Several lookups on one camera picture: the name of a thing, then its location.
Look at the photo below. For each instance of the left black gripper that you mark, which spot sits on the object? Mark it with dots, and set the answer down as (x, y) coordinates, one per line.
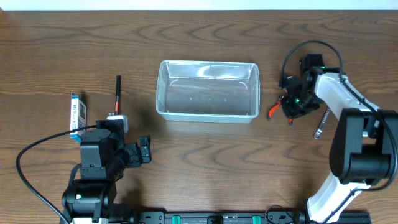
(137, 152)

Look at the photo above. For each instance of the blue white small box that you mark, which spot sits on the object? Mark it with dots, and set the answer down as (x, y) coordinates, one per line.
(77, 113)

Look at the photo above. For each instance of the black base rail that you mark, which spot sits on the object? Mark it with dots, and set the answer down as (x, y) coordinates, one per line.
(277, 217)

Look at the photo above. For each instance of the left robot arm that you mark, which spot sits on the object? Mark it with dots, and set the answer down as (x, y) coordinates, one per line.
(91, 191)

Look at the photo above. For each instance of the silver combination wrench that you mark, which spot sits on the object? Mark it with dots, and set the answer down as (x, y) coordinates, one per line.
(319, 131)

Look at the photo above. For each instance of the clear plastic container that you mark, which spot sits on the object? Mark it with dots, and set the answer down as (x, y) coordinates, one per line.
(206, 91)

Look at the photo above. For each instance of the red handled pliers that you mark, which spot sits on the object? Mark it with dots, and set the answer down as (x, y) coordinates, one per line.
(273, 109)

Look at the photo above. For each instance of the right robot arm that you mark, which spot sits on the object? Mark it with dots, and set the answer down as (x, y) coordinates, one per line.
(364, 147)

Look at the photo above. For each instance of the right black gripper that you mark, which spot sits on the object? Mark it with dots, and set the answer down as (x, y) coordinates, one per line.
(289, 106)

